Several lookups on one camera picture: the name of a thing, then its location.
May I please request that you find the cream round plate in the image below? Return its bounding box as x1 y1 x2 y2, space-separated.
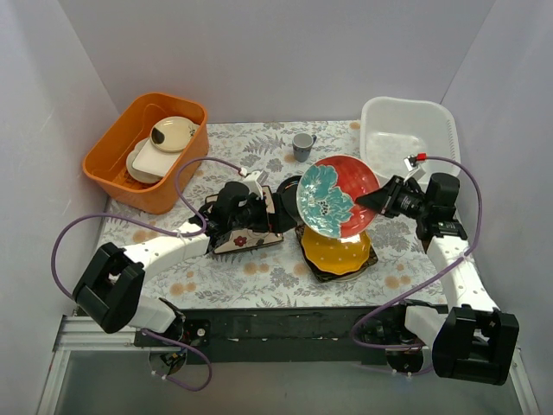
125 150 162 184

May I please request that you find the white plastic bin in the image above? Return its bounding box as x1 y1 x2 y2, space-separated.
359 97 461 185

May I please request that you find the grey ceramic cup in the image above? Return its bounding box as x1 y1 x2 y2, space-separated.
292 133 317 163

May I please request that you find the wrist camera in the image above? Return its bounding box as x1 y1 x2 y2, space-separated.
404 153 427 181
239 168 269 199

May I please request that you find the orange plastic bin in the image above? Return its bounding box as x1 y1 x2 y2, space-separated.
82 93 209 214

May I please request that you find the white square plate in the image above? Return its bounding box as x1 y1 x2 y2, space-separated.
130 138 181 177

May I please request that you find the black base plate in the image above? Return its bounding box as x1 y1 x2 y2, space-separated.
133 304 433 367

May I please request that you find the cream rectangular floral plate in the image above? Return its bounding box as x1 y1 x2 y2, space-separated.
205 185 284 255

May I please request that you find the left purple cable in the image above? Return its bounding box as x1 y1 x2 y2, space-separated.
50 156 250 393

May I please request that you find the aluminium frame rail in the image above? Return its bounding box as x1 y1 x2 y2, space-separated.
54 314 150 352

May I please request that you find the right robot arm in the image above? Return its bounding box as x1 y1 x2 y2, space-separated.
356 173 519 386

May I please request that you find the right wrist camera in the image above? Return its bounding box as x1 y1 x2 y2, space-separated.
404 153 427 181

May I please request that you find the yellow dotted scalloped plate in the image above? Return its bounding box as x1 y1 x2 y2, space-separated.
301 227 372 276

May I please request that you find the beige round plate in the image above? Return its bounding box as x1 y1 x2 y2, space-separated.
150 116 197 153

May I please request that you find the floral table mat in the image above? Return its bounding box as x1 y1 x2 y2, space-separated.
100 121 446 309

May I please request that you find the black square floral plate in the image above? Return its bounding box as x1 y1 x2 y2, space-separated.
295 225 378 283

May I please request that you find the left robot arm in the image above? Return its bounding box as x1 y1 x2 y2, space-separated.
72 176 299 346

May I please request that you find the red and teal floral plate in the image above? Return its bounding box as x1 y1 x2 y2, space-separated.
296 155 380 239

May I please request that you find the black round plate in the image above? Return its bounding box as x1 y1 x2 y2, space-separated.
275 176 303 233

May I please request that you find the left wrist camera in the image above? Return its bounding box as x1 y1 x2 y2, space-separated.
239 168 269 199

